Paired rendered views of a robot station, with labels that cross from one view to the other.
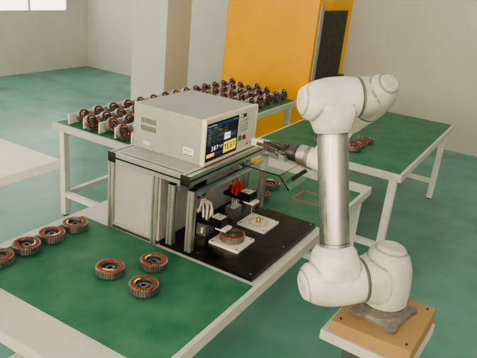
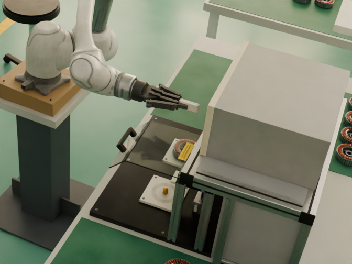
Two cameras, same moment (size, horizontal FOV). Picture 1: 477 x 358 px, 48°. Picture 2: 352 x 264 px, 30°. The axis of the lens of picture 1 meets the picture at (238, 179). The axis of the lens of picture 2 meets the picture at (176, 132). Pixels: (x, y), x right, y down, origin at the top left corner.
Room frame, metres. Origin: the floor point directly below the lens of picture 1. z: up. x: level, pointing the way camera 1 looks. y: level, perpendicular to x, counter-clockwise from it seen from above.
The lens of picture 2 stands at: (4.07, -0.55, 2.53)
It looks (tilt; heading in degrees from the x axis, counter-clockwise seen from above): 39 degrees down; 166
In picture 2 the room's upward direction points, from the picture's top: 8 degrees clockwise
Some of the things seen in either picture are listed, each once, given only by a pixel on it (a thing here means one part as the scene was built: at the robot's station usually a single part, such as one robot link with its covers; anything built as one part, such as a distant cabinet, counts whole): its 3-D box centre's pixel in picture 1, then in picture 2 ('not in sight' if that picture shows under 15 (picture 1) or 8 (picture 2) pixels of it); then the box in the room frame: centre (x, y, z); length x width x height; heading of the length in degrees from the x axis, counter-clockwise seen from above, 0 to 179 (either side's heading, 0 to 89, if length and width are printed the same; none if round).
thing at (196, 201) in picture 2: (233, 210); (201, 201); (2.41, 0.01, 0.80); 0.08 x 0.05 x 0.06; 151
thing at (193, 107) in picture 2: not in sight; (188, 106); (2.32, -0.07, 1.18); 0.07 x 0.01 x 0.03; 61
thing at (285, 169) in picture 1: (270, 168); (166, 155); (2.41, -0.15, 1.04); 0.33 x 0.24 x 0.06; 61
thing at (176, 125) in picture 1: (196, 124); (277, 110); (2.40, 0.22, 1.22); 0.44 x 0.39 x 0.20; 151
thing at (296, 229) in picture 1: (242, 234); (178, 178); (2.24, -0.04, 0.76); 0.64 x 0.47 x 0.02; 151
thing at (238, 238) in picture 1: (232, 236); not in sight; (2.13, 0.00, 0.80); 0.11 x 0.11 x 0.04
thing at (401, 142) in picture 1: (358, 172); not in sight; (4.40, -1.04, 0.38); 1.85 x 1.10 x 0.75; 151
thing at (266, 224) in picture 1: (258, 223); (165, 194); (2.34, -0.12, 0.78); 0.15 x 0.15 x 0.01; 61
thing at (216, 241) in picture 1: (231, 241); not in sight; (2.13, 0.00, 0.78); 0.15 x 0.15 x 0.01; 61
